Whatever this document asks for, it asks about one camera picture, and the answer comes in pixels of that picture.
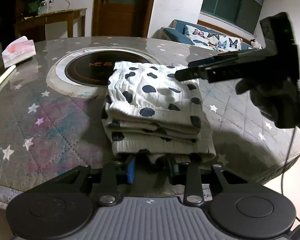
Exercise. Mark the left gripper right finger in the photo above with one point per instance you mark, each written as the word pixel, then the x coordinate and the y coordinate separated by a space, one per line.
pixel 188 175

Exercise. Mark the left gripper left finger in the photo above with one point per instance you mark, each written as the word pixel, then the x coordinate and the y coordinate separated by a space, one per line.
pixel 120 171

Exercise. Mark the white polka dot garment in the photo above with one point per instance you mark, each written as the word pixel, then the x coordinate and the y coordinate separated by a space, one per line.
pixel 147 109

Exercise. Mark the right gloved hand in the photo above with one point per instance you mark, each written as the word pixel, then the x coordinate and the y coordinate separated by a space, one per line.
pixel 277 101

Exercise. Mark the plush toy on sofa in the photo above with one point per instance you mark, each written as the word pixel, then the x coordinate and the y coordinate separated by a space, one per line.
pixel 255 44

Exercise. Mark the dark green window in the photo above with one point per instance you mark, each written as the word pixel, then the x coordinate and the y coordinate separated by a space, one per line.
pixel 242 13

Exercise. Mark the butterfly print pillow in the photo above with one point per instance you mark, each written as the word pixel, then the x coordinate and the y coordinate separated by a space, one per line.
pixel 211 41

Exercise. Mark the black round induction cooktop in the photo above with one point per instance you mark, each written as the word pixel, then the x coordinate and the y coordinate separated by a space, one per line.
pixel 94 69

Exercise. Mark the blue sofa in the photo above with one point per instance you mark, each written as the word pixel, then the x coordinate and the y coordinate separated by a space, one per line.
pixel 175 33

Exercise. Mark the pink white tissue pack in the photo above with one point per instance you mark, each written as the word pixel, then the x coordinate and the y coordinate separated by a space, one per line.
pixel 18 51

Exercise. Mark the brown wooden door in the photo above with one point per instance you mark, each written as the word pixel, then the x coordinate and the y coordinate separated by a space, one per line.
pixel 121 17

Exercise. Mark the wooden console table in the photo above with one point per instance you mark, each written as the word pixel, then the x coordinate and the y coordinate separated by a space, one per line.
pixel 67 16

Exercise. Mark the glass jar on table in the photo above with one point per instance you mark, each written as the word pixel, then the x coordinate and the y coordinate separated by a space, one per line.
pixel 43 8

